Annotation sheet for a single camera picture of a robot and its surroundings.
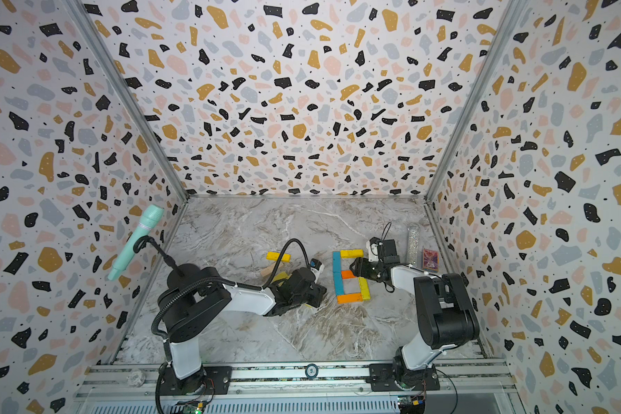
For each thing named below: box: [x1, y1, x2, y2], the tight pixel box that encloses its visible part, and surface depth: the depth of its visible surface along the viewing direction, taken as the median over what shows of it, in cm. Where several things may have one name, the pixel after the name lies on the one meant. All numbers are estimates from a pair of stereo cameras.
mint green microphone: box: [106, 203, 165, 283], surface depth 72 cm
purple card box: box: [421, 248, 440, 273], surface depth 102 cm
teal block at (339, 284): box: [333, 272, 345, 296], surface depth 97 cm
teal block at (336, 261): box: [332, 250, 343, 273], surface depth 102 cm
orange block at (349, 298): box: [336, 292, 364, 305], surface depth 92 cm
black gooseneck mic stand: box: [132, 235, 185, 278], surface depth 76 cm
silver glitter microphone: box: [407, 222, 421, 266], surface depth 105 cm
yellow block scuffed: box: [339, 249, 365, 259], surface depth 105 cm
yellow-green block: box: [358, 276, 372, 302], surface depth 94 cm
